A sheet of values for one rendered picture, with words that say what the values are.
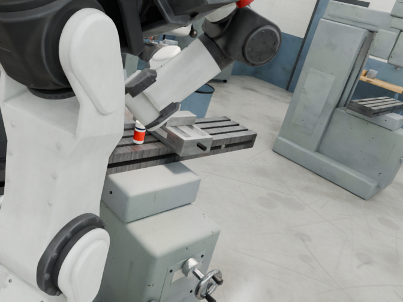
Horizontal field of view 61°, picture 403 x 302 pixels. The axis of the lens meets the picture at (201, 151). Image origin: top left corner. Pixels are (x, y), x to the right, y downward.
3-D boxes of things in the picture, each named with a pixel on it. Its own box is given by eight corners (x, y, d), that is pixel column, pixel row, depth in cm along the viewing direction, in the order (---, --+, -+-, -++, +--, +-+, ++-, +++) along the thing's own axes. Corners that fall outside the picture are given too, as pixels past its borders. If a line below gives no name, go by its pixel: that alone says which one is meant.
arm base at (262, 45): (249, 82, 74) (291, 44, 71) (215, 44, 65) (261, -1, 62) (222, 53, 84) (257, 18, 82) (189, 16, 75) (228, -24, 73)
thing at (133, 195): (197, 202, 139) (203, 177, 135) (122, 225, 115) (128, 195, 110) (129, 148, 169) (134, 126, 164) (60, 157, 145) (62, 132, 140)
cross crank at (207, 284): (225, 298, 118) (234, 273, 113) (200, 314, 110) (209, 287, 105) (194, 268, 127) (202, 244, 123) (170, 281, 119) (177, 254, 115)
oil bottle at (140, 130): (145, 143, 130) (150, 116, 126) (136, 144, 127) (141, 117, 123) (139, 138, 133) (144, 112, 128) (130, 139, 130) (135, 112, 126)
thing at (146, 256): (189, 336, 152) (225, 228, 128) (127, 378, 129) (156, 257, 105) (99, 229, 200) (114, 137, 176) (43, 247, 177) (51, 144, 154)
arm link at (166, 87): (147, 141, 77) (228, 81, 74) (108, 94, 72) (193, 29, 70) (149, 127, 87) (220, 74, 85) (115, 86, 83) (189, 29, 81)
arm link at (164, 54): (182, 44, 101) (166, 60, 91) (188, 72, 106) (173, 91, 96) (162, 45, 103) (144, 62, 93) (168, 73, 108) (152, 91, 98)
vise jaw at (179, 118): (195, 124, 142) (197, 115, 140) (165, 126, 132) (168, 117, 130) (186, 118, 146) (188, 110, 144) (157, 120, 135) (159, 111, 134)
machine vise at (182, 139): (209, 152, 137) (216, 127, 133) (180, 157, 127) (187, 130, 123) (160, 118, 159) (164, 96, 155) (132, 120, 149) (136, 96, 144)
